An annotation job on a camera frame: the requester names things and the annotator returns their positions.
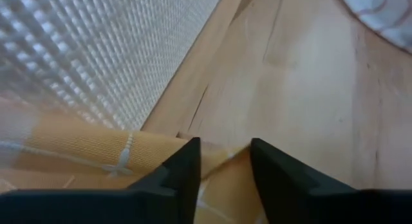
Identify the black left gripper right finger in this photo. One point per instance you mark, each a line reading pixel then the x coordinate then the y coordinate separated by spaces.
pixel 305 204

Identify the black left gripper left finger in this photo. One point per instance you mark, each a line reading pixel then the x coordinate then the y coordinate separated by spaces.
pixel 161 204

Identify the orange towel with white grid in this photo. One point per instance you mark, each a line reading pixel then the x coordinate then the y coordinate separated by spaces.
pixel 80 146

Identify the white striped towel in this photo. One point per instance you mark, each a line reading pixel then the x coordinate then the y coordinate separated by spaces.
pixel 386 14

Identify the white perforated plastic basket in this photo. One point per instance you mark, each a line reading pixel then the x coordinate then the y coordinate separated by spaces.
pixel 80 40

